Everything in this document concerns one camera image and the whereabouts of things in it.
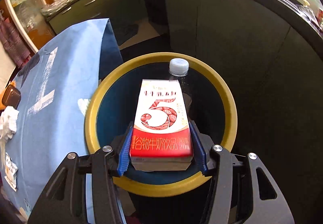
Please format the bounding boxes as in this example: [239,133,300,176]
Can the red white milk carton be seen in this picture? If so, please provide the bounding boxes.
[130,79,194,172]

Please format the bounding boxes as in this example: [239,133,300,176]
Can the brown plastic tray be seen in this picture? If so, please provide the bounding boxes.
[1,84,21,109]

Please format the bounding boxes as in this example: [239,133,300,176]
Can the orange foam fruit net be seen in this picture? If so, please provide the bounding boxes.
[0,81,18,111]

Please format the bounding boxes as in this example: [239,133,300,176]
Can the plastic bag on counter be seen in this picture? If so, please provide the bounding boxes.
[41,0,73,17]

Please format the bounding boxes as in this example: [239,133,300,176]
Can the silver snack wrapper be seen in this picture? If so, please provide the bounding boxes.
[4,153,18,192]

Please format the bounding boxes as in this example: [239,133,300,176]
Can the green lower cabinets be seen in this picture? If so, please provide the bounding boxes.
[49,0,322,141]

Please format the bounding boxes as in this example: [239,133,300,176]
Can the glass sliding door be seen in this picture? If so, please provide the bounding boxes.
[4,0,55,53]

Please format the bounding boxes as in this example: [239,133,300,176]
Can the dark floor mat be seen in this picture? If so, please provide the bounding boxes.
[113,24,138,45]

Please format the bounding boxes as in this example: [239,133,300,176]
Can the hanging plaid apron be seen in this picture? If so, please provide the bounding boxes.
[0,9,31,68]

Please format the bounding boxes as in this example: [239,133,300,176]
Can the white tissue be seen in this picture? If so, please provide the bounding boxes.
[1,106,19,141]

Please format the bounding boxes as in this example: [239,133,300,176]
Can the black bin yellow rim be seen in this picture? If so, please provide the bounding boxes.
[85,53,238,197]

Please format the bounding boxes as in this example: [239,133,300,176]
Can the clear plastic water bottle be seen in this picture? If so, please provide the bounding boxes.
[169,58,192,112]

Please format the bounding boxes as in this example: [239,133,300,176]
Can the blue tablecloth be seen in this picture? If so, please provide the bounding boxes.
[3,19,123,216]

